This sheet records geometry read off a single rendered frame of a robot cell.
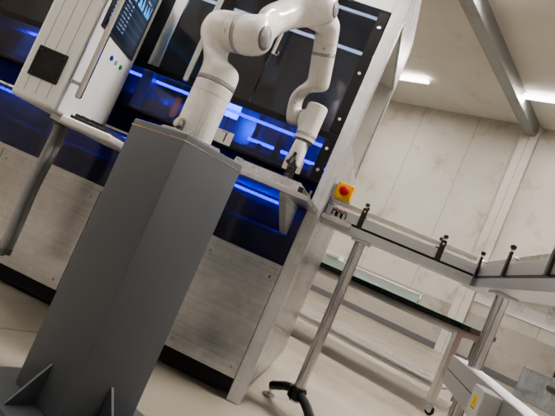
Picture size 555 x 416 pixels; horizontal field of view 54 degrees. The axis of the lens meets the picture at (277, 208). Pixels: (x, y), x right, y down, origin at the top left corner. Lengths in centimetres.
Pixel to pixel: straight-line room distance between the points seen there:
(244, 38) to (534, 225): 946
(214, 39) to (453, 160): 1005
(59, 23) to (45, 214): 91
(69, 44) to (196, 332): 125
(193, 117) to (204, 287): 98
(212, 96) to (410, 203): 1006
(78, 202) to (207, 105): 118
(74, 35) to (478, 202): 962
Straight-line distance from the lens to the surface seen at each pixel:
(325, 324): 244
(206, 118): 161
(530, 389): 874
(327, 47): 212
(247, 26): 165
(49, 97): 217
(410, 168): 1178
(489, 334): 216
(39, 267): 271
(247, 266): 233
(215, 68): 164
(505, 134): 1148
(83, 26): 221
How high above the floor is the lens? 69
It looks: 3 degrees up
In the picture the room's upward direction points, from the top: 23 degrees clockwise
